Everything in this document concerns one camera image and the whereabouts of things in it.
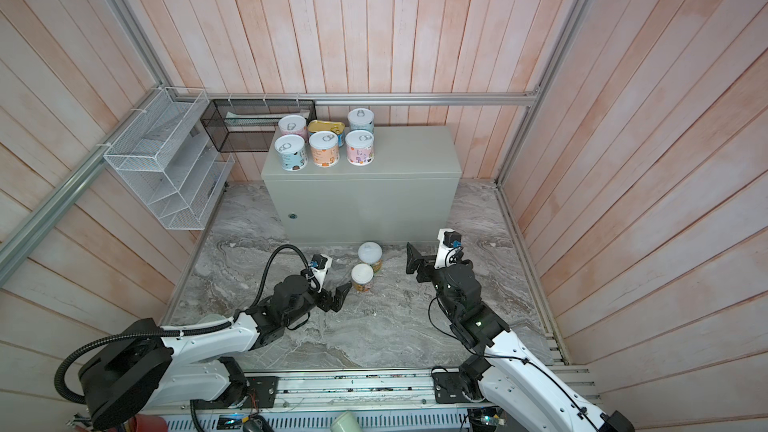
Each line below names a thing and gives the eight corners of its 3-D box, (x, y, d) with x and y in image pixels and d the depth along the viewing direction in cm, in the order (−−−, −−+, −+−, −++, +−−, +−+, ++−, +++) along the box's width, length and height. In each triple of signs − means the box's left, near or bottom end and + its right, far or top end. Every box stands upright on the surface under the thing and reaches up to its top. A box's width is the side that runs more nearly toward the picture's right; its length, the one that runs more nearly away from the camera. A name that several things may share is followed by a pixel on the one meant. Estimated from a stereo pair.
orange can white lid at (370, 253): (359, 273, 96) (357, 261, 90) (360, 254, 101) (358, 241, 95) (382, 273, 96) (382, 261, 90) (382, 254, 101) (382, 241, 95)
